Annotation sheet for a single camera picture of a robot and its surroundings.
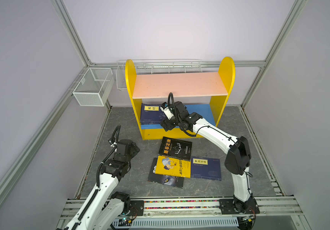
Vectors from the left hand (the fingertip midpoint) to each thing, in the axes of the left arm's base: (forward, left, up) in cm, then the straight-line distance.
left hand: (131, 149), depth 80 cm
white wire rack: (+48, -17, +22) cm, 56 cm away
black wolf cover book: (-14, -18, -14) cm, 26 cm away
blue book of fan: (-8, -44, -15) cm, 47 cm away
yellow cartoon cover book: (-7, -23, -11) cm, 27 cm away
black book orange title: (+5, -26, -12) cm, 29 cm away
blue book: (+17, -11, -1) cm, 20 cm away
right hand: (+16, -21, +5) cm, 27 cm away
